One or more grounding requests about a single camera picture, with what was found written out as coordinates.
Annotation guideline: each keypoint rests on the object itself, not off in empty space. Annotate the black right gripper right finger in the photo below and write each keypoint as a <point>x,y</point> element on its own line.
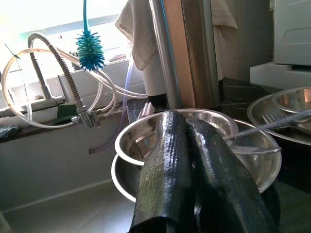
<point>218,184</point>

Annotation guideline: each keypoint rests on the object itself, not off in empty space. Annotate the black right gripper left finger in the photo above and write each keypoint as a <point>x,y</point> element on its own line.
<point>165,170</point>

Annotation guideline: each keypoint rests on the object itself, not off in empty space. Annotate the small steel bowl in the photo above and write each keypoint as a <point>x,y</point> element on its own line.
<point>291,99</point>
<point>136,143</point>

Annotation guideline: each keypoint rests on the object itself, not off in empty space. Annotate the large steel bowl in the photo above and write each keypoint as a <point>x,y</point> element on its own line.
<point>262,165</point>

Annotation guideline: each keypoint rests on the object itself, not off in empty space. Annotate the pale purple plastic tube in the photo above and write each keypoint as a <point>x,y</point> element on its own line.
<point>125,102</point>

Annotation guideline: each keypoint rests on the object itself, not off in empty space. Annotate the wide shallow steel bowl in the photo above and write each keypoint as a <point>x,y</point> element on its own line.
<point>257,114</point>

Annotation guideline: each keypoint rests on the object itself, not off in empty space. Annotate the steel fork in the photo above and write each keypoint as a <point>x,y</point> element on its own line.
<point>268,118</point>

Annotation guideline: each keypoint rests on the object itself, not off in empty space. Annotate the clear plastic tube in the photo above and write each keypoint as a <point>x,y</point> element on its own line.
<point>131,93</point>
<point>31,49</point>

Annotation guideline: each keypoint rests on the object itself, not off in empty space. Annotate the white water filter canister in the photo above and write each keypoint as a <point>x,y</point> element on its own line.
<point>155,82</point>

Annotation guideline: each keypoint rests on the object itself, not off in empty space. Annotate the green scouring pad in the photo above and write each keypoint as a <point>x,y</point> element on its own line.
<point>64,114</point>

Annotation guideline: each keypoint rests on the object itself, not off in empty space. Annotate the steel sink basin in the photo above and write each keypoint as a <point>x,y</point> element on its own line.
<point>48,194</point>

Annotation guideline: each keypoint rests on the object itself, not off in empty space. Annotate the stainless steel water urn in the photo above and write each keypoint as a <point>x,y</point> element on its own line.
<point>184,48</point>

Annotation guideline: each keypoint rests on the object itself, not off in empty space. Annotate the blue bottle brush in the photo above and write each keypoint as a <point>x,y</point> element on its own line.
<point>91,51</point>

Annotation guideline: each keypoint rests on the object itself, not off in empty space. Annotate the beige hanging towel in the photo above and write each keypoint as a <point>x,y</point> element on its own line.
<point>136,31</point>

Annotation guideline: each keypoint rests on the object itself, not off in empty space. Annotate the white electric water boiler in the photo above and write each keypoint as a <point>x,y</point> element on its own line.
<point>291,36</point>

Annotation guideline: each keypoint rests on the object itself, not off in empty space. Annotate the steel faucet post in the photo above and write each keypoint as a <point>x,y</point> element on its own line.
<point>40,77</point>

